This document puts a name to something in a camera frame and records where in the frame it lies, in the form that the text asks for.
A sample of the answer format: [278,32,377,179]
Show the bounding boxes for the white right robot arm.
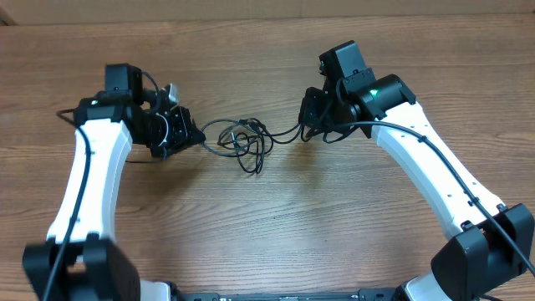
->
[298,74,534,300]

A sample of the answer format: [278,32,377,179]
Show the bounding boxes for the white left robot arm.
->
[22,99,206,300]

